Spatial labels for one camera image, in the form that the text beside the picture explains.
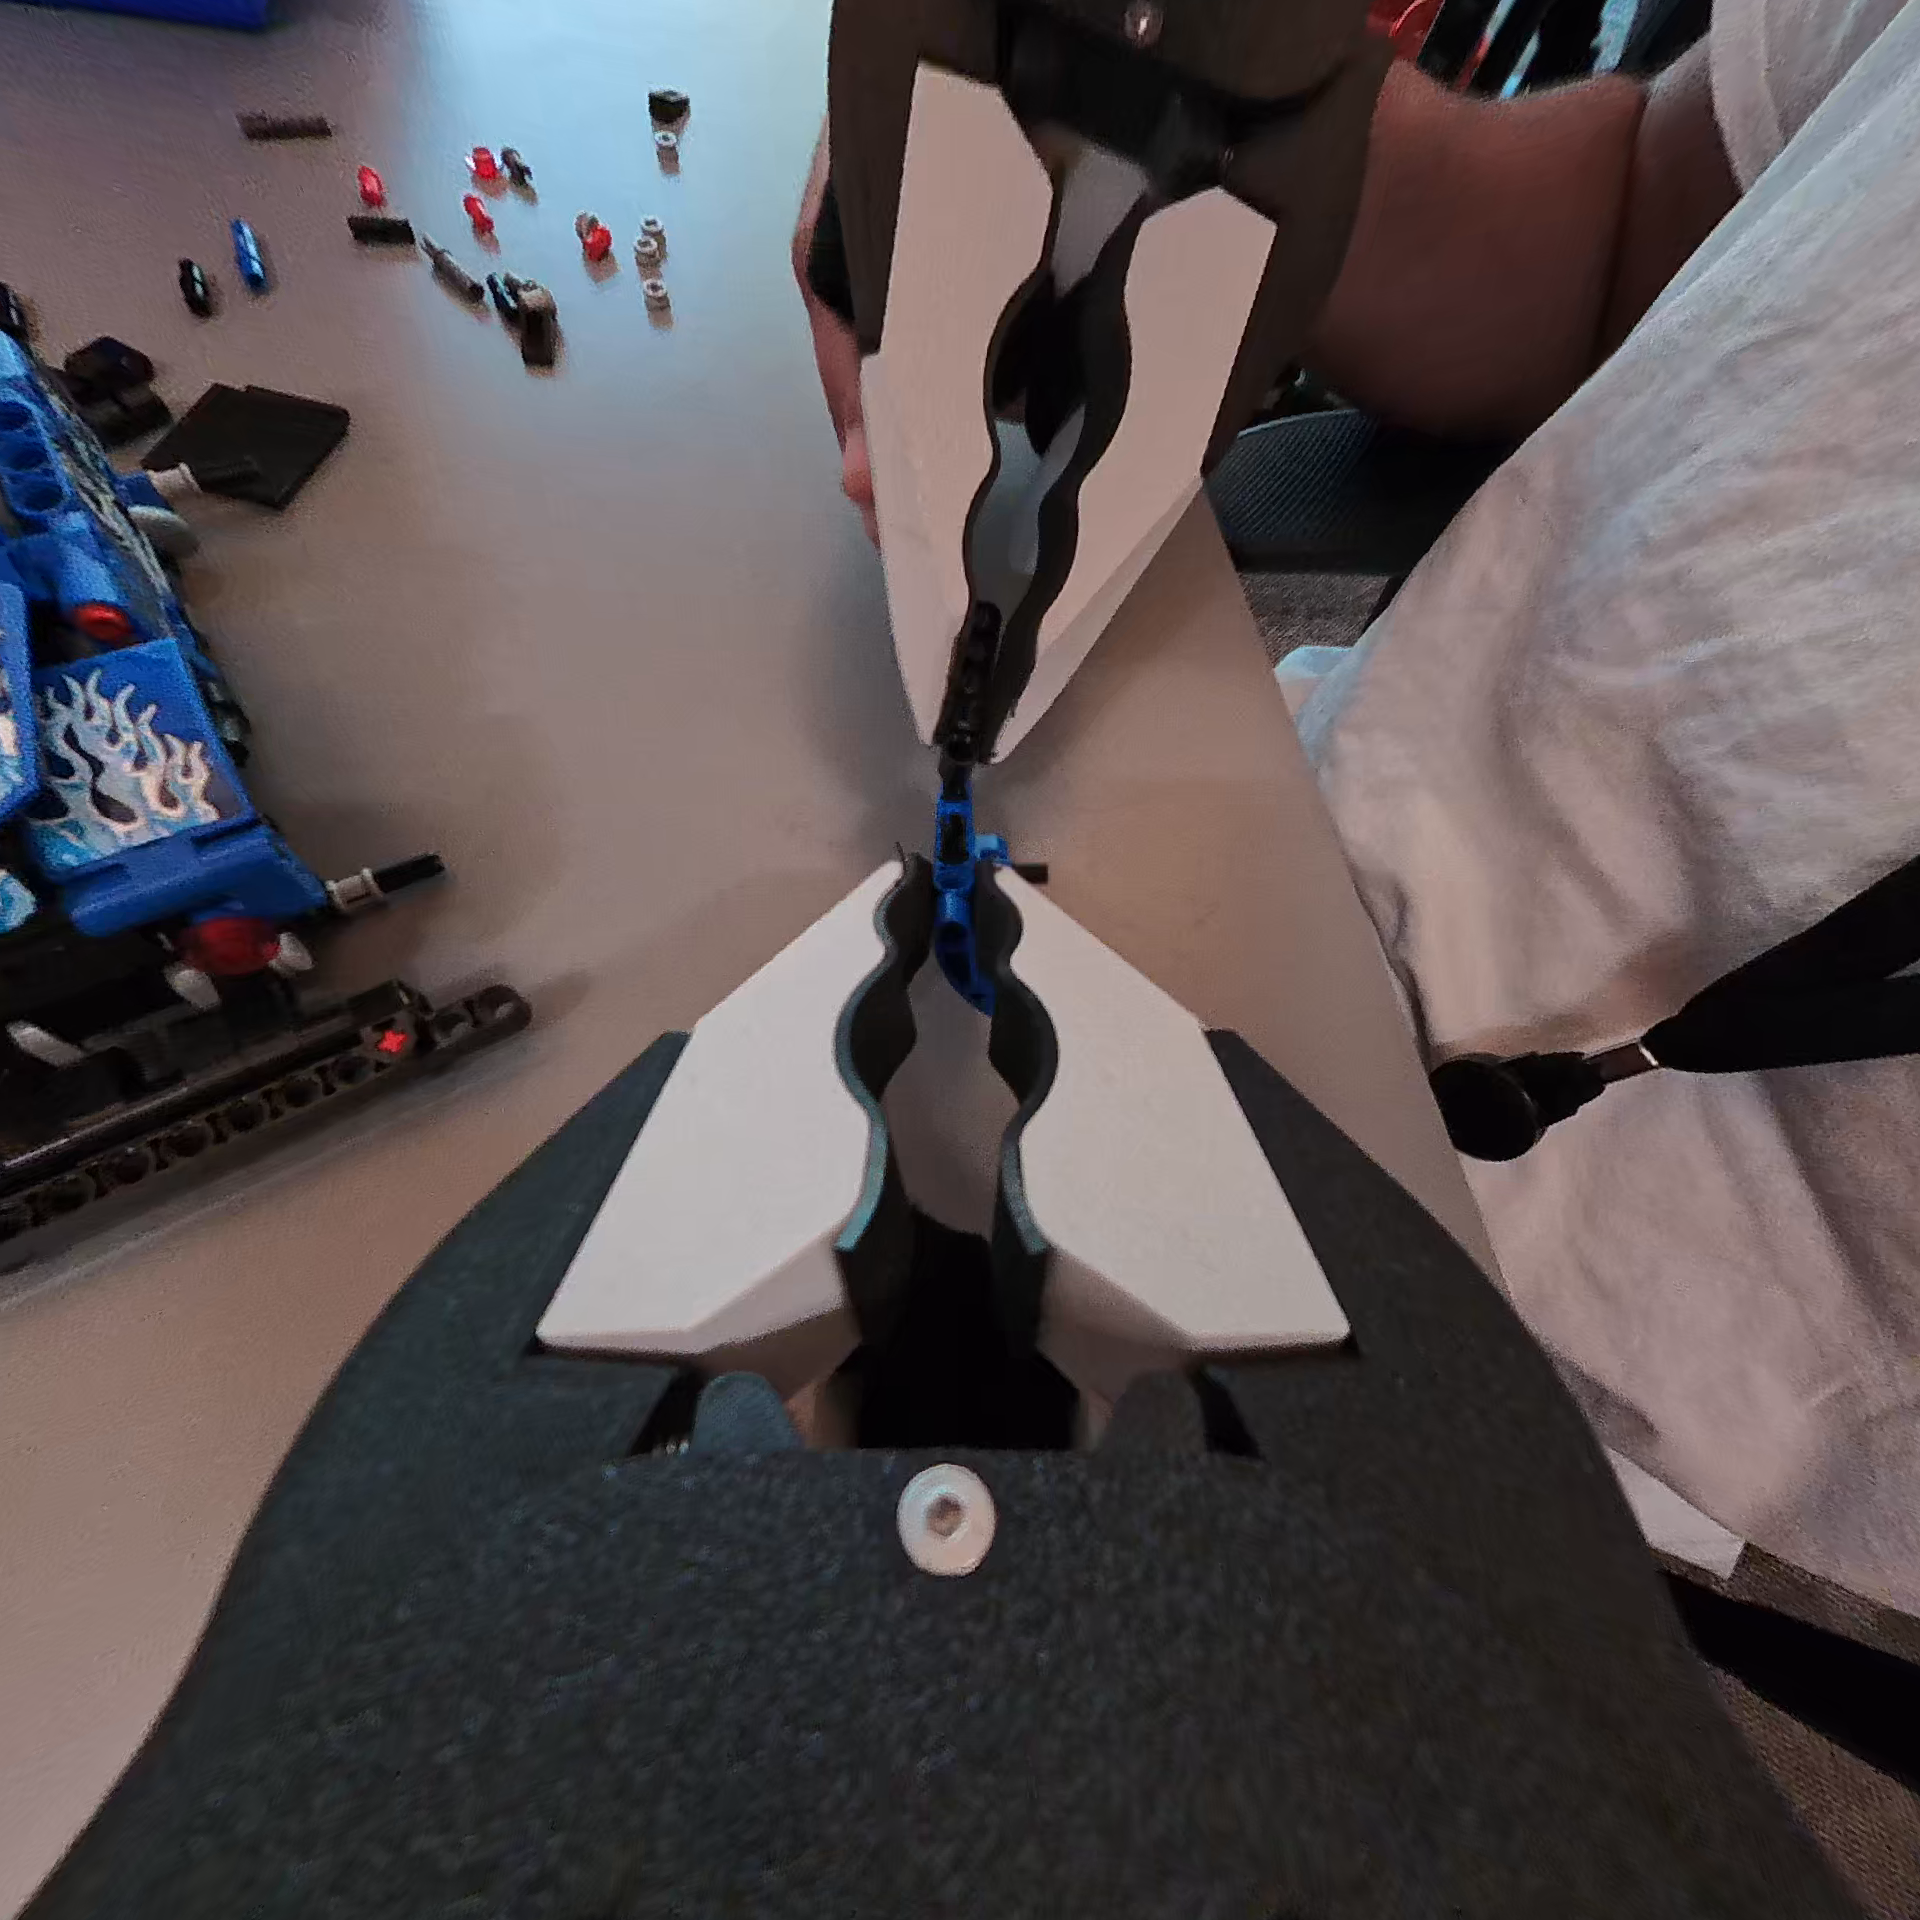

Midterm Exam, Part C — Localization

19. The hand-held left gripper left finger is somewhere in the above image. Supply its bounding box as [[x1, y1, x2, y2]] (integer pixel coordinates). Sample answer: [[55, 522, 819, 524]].
[[535, 856, 922, 1447]]

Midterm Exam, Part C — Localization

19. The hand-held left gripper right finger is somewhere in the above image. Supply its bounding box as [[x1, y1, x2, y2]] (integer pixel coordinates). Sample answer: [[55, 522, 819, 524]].
[[975, 856, 1352, 1447]]

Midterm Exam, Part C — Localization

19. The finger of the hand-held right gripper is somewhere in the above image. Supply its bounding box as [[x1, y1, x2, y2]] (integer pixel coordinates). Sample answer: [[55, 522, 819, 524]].
[[982, 193, 1281, 770], [859, 60, 1064, 742]]

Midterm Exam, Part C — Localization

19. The blue lego beam piece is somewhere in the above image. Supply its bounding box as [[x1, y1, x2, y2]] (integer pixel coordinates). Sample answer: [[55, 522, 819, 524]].
[[927, 757, 1004, 1014]]

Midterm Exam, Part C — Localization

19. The blue flame lego truck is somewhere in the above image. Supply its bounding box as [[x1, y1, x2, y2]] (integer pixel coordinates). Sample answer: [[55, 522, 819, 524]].
[[0, 329, 535, 1267]]

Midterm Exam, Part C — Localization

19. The person's right forearm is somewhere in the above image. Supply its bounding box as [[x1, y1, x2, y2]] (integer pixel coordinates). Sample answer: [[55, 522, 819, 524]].
[[1305, 60, 1749, 443]]

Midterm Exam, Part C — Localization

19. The black lego panel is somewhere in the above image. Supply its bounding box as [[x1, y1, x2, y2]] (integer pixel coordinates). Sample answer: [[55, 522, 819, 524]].
[[139, 382, 352, 510]]

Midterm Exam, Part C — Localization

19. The small black lego connector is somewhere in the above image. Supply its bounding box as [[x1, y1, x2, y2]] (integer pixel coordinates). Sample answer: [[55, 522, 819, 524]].
[[59, 337, 171, 446]]

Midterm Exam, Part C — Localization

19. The person's right hand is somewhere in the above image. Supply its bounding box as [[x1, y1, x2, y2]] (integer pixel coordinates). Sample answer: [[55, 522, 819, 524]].
[[791, 119, 887, 549]]

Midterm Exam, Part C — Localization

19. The white shirt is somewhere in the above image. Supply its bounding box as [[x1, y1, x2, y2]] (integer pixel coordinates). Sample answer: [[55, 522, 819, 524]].
[[1274, 0, 1920, 1623]]

